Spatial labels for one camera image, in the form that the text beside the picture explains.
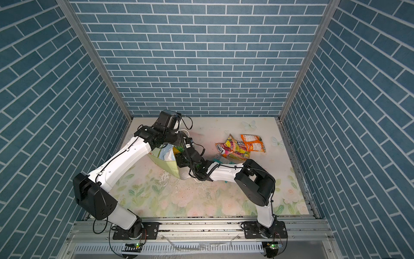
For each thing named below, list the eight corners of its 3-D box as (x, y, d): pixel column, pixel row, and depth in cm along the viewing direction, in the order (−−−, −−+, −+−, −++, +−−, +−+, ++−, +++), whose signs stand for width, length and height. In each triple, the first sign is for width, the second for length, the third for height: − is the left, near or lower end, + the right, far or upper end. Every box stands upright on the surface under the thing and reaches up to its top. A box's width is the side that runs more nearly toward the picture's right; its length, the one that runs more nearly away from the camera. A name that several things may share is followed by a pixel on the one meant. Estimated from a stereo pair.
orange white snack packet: (243, 153, 104) (244, 149, 100) (241, 138, 111) (242, 134, 108) (263, 153, 104) (265, 149, 100) (260, 138, 112) (261, 134, 108)
